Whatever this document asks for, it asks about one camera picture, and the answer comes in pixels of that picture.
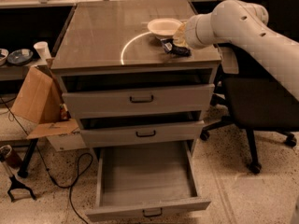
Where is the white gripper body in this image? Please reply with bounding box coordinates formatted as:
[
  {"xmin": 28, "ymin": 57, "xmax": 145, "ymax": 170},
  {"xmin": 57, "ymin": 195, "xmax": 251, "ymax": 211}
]
[{"xmin": 173, "ymin": 23, "xmax": 189, "ymax": 48}]

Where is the dark rxbar blueberry wrapper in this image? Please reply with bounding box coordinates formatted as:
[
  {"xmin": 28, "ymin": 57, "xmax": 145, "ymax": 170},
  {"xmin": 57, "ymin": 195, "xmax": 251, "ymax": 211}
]
[{"xmin": 161, "ymin": 38, "xmax": 192, "ymax": 57}]

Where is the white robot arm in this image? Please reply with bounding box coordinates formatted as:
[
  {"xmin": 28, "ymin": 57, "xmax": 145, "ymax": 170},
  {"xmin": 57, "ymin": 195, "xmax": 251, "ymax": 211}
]
[{"xmin": 174, "ymin": 0, "xmax": 299, "ymax": 100}]

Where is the grey drawer cabinet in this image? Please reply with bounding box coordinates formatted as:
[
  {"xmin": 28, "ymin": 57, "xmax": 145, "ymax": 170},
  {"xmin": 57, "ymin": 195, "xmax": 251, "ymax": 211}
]
[{"xmin": 50, "ymin": 0, "xmax": 222, "ymax": 156}]

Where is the grey top drawer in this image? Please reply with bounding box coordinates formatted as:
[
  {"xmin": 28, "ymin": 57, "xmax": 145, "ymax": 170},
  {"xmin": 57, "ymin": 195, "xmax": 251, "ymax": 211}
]
[{"xmin": 63, "ymin": 68, "xmax": 213, "ymax": 119}]

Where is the grey drawer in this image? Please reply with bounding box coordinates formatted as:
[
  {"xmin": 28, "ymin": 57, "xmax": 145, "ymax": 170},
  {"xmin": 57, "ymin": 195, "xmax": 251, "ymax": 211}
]
[
  {"xmin": 86, "ymin": 141, "xmax": 210, "ymax": 222},
  {"xmin": 81, "ymin": 111, "xmax": 204, "ymax": 147},
  {"xmin": 63, "ymin": 68, "xmax": 213, "ymax": 119}
]

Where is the grey middle drawer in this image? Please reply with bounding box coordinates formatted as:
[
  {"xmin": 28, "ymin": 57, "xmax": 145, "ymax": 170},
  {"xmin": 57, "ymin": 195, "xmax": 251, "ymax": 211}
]
[{"xmin": 81, "ymin": 111, "xmax": 204, "ymax": 147}]

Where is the grey bottom drawer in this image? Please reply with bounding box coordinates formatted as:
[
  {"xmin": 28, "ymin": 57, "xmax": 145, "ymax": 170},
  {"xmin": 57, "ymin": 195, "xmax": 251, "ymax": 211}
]
[{"xmin": 86, "ymin": 141, "xmax": 210, "ymax": 222}]

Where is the white paper bowl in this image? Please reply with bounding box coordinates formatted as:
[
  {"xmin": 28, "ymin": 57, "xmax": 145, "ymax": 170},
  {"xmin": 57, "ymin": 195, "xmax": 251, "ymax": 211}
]
[{"xmin": 148, "ymin": 18, "xmax": 182, "ymax": 39}]

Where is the black office chair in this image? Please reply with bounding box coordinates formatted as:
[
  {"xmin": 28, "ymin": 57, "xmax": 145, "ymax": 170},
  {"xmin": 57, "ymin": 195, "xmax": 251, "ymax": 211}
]
[{"xmin": 200, "ymin": 0, "xmax": 299, "ymax": 174}]

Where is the white paper cup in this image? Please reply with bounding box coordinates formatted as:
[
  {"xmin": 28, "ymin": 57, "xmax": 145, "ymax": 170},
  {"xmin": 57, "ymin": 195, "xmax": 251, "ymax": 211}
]
[{"xmin": 34, "ymin": 41, "xmax": 51, "ymax": 60}]

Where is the brown cardboard box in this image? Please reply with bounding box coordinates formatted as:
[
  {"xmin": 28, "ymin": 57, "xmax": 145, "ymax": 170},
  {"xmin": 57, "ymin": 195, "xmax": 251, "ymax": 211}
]
[{"xmin": 11, "ymin": 65, "xmax": 86, "ymax": 151}]

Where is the dark blue plate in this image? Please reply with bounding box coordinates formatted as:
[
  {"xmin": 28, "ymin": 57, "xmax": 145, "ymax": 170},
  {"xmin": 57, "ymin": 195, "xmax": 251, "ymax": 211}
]
[{"xmin": 7, "ymin": 49, "xmax": 34, "ymax": 66}]

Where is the grey low shelf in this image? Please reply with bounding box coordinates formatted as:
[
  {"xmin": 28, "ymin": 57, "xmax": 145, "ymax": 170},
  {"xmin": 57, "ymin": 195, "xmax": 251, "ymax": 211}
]
[{"xmin": 0, "ymin": 59, "xmax": 47, "ymax": 81}]

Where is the white bowl at left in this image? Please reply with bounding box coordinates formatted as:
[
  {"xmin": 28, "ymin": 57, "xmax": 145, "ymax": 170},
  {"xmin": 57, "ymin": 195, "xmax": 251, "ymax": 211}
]
[{"xmin": 0, "ymin": 49, "xmax": 8, "ymax": 66}]

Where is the brown cup on floor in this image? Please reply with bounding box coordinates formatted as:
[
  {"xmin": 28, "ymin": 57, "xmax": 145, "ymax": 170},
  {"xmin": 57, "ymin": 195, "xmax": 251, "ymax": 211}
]
[{"xmin": 0, "ymin": 145, "xmax": 22, "ymax": 169}]

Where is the black table leg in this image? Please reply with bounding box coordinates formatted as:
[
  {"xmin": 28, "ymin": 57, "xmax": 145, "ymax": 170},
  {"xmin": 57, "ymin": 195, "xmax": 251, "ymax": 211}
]
[{"xmin": 18, "ymin": 139, "xmax": 38, "ymax": 178}]

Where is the black grabber tool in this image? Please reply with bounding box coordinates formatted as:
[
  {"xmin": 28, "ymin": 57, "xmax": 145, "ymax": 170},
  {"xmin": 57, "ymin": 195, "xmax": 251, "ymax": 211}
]
[{"xmin": 0, "ymin": 155, "xmax": 36, "ymax": 202}]

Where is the black floor cable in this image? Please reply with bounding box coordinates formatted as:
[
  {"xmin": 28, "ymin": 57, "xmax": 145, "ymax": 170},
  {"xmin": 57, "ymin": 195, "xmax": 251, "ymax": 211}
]
[{"xmin": 0, "ymin": 96, "xmax": 94, "ymax": 224}]

